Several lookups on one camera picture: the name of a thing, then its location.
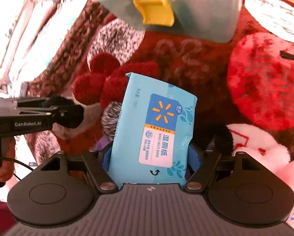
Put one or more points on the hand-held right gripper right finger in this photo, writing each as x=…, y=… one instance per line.
x=195, y=159

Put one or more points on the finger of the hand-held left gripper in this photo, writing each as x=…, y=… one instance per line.
x=63, y=115
x=31, y=102

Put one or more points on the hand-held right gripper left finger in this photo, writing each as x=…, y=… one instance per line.
x=106, y=159

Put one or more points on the teal wet wipes packet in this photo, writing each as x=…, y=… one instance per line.
x=156, y=127

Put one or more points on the white plush toy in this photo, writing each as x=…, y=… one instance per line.
x=260, y=147

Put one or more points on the red fuzzy glove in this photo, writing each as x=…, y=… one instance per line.
x=127, y=76

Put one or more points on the person's left hand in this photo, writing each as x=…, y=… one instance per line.
x=9, y=157

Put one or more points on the black fuzzy scrunchie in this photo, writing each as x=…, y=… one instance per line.
x=218, y=134

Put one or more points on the plaid cloth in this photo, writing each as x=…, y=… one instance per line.
x=38, y=29

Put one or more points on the clear plastic storage box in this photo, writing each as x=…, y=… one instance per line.
x=198, y=12

